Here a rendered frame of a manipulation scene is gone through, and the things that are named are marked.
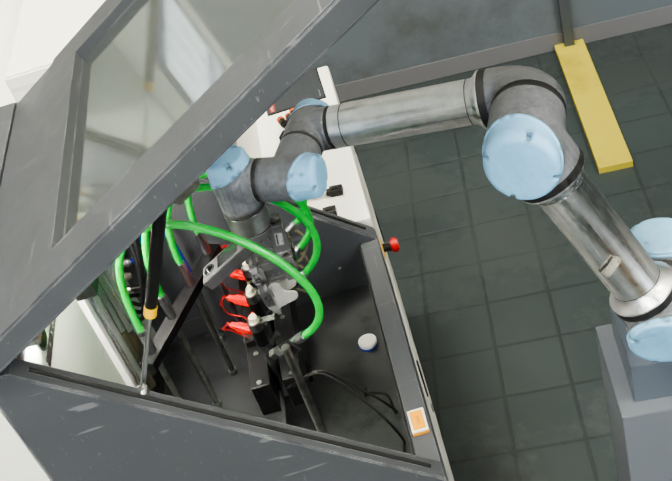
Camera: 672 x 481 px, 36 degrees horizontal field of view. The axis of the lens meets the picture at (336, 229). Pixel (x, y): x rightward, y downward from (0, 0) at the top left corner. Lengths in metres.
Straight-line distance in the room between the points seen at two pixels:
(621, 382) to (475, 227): 1.70
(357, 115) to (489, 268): 1.85
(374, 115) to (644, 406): 0.76
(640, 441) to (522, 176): 0.73
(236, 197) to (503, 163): 0.46
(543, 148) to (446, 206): 2.31
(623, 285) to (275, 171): 0.58
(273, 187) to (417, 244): 2.03
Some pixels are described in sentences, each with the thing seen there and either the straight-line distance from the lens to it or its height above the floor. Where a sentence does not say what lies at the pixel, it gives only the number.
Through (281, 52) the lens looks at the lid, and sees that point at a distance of 1.19.
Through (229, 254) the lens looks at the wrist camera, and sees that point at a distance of 1.81.
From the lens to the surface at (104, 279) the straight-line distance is 1.97.
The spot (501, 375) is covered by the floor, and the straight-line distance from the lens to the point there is 3.17.
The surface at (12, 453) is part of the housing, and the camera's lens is 1.64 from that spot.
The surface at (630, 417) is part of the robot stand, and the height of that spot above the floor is 0.80.
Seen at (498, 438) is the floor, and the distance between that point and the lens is 3.02.
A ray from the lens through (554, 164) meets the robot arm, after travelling 1.50.
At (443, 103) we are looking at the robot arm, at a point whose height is 1.46.
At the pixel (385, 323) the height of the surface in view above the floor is 0.95.
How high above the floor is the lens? 2.37
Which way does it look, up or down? 38 degrees down
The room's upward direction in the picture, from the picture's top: 19 degrees counter-clockwise
